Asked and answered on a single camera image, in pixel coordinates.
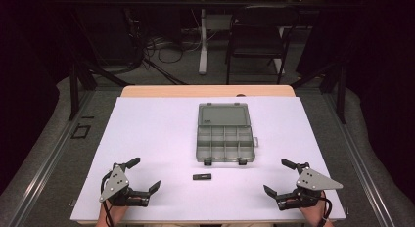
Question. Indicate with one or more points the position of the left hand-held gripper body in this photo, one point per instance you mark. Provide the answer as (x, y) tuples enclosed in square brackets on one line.
[(115, 183)]

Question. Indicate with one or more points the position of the aluminium floor rail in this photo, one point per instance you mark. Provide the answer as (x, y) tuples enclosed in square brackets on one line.
[(45, 161), (359, 161)]

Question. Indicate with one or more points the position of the black metal stand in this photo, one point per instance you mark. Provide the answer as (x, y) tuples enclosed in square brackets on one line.
[(337, 90), (76, 90)]

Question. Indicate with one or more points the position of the person's left hand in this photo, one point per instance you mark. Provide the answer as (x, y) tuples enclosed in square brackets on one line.
[(114, 210)]

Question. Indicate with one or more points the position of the clear grey compartment box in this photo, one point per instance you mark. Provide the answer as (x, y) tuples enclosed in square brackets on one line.
[(225, 134)]

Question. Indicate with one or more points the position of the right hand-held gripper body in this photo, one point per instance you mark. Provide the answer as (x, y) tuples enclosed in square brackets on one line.
[(313, 181)]

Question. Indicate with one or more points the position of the white table mat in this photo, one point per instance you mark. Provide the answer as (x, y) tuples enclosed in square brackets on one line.
[(156, 139)]

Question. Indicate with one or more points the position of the person's right hand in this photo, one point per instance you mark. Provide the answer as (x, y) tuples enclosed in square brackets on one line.
[(311, 211)]

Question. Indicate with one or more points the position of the black usb stick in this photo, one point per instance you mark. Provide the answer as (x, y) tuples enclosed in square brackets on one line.
[(201, 176)]

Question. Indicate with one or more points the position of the black folding chair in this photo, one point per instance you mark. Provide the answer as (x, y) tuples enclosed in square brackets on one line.
[(257, 41)]

